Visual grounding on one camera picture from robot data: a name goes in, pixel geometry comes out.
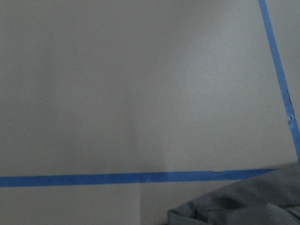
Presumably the dark brown t-shirt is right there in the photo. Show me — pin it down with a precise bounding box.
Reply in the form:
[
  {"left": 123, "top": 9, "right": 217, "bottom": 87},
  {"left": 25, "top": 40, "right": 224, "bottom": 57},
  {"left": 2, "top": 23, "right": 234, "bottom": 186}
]
[{"left": 167, "top": 164, "right": 300, "bottom": 225}]

